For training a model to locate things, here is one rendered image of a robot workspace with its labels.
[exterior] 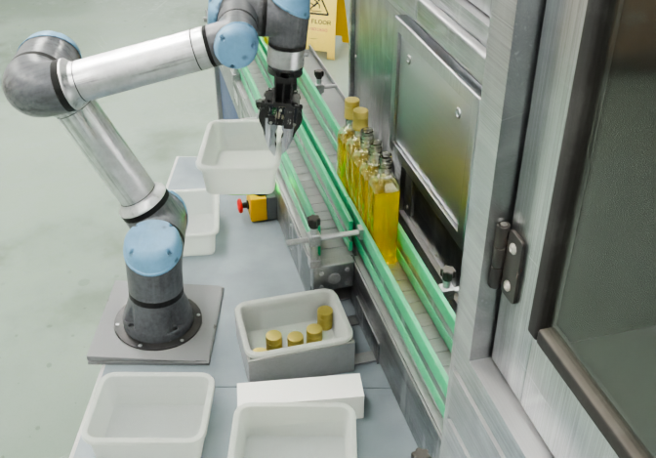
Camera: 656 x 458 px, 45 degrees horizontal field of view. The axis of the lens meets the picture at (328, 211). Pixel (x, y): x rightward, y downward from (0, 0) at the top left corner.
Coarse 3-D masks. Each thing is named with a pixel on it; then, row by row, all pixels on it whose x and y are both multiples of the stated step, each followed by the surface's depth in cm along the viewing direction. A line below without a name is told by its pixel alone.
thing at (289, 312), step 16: (240, 304) 167; (256, 304) 168; (272, 304) 169; (288, 304) 170; (304, 304) 171; (320, 304) 172; (336, 304) 167; (240, 320) 162; (256, 320) 169; (272, 320) 171; (288, 320) 172; (304, 320) 173; (336, 320) 167; (240, 336) 160; (256, 336) 169; (304, 336) 169; (336, 336) 168; (256, 352) 155; (272, 352) 154; (288, 352) 155
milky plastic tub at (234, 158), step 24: (216, 120) 177; (240, 120) 177; (216, 144) 178; (240, 144) 180; (264, 144) 180; (216, 168) 159; (240, 168) 159; (264, 168) 159; (216, 192) 164; (240, 192) 164; (264, 192) 164
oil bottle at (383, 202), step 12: (372, 180) 163; (384, 180) 161; (396, 180) 162; (372, 192) 163; (384, 192) 161; (396, 192) 162; (372, 204) 164; (384, 204) 163; (396, 204) 164; (372, 216) 165; (384, 216) 165; (396, 216) 166; (372, 228) 167; (384, 228) 166; (396, 228) 167; (384, 240) 168; (396, 240) 169; (384, 252) 170
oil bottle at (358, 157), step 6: (354, 150) 173; (354, 156) 172; (360, 156) 170; (366, 156) 170; (354, 162) 172; (360, 162) 170; (354, 168) 173; (354, 174) 174; (354, 180) 174; (354, 186) 175; (354, 192) 176; (354, 198) 177; (354, 204) 177
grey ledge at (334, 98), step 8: (312, 48) 276; (312, 56) 274; (304, 64) 268; (312, 64) 268; (320, 64) 266; (312, 72) 262; (328, 72) 257; (312, 80) 256; (328, 80) 256; (336, 88) 249; (328, 96) 246; (336, 96) 246; (344, 96) 242; (328, 104) 241; (336, 104) 241; (344, 104) 241; (336, 112) 236; (344, 112) 236; (344, 120) 232
